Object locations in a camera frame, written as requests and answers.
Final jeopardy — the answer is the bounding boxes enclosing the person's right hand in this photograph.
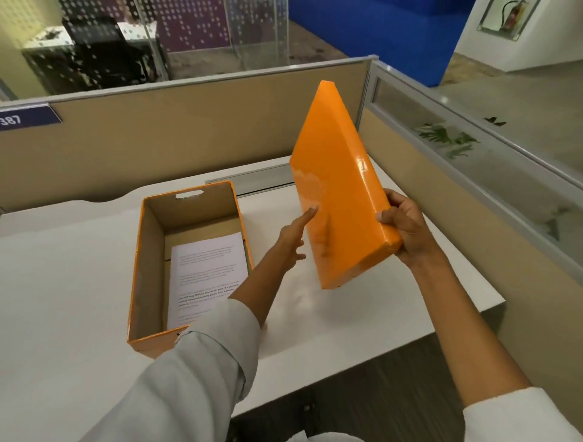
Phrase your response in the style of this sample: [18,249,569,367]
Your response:
[376,188,442,269]

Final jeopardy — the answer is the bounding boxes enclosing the person's left hand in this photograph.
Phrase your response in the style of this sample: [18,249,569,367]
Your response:
[276,206,319,273]

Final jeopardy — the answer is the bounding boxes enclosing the orange box lid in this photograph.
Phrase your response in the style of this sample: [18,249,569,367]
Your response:
[290,80,404,290]

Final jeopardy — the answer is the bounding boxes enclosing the person's right forearm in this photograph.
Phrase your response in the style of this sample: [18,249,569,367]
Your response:
[411,252,583,442]

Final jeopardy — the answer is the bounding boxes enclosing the person's left forearm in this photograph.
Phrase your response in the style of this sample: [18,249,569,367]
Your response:
[81,248,297,442]

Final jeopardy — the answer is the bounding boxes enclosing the glass-topped side partition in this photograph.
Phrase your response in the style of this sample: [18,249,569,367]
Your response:
[358,60,583,432]

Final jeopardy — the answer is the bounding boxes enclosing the printed white paper sheet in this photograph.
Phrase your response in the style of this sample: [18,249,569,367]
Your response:
[167,232,249,330]

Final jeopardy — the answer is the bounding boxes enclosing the orange cardboard box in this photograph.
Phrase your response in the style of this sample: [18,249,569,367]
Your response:
[127,180,255,359]

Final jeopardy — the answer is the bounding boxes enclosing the red fire extinguisher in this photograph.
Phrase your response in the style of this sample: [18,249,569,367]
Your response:
[500,0,530,32]

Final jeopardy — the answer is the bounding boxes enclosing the beige cubicle partition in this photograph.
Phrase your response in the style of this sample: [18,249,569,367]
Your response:
[0,56,380,215]

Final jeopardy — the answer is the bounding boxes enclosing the black office chair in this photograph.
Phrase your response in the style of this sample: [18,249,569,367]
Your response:
[61,16,151,89]

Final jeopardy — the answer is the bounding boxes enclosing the white office desk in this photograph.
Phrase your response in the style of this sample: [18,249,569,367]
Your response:
[20,20,160,96]

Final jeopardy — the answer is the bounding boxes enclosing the blue number label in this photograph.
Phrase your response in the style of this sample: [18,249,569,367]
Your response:
[0,103,63,132]

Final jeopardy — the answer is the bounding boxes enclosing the grey desk cable cover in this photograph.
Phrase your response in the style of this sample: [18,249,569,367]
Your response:
[206,163,296,197]

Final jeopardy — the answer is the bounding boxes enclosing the dotted glass wall panel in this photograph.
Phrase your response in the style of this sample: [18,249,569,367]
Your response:
[59,0,290,80]

